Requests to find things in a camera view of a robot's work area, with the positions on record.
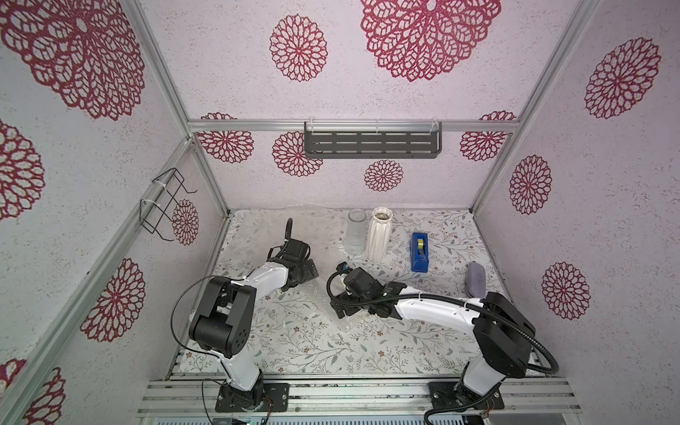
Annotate black wire wall rack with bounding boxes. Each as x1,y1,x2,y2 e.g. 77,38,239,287
137,168,198,243

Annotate clear bubble wrap sheet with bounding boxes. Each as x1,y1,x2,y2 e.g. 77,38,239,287
214,206,352,278

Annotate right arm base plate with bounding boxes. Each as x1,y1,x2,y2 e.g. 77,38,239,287
428,381,505,412

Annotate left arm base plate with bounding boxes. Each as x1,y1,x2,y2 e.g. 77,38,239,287
215,383,290,414

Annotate blue tape dispenser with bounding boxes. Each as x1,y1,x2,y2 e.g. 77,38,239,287
410,232,430,274

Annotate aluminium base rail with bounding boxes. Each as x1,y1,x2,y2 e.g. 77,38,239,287
136,376,582,420

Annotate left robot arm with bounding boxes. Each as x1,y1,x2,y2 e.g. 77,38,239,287
189,218,319,413

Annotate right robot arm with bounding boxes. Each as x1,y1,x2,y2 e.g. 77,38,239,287
326,263,560,424

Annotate grey slotted wall shelf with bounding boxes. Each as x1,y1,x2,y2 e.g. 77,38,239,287
303,121,442,159

